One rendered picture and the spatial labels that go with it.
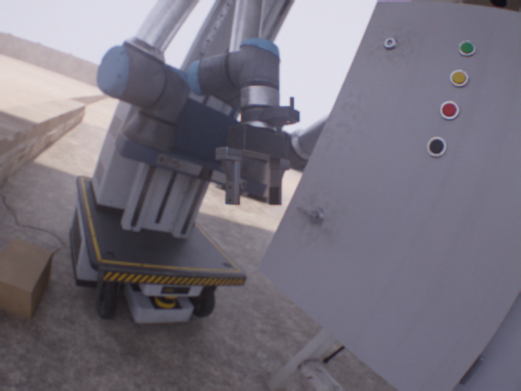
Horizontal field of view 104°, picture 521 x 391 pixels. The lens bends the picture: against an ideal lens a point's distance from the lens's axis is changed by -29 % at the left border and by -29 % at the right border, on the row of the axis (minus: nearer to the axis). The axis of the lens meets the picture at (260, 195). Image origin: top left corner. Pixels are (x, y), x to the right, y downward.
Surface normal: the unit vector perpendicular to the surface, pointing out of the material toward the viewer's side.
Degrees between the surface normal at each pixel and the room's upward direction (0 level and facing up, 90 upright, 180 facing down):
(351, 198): 90
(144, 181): 90
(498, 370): 90
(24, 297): 90
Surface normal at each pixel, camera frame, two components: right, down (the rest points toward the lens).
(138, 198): 0.59, 0.38
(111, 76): -0.44, 0.04
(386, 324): -0.70, -0.21
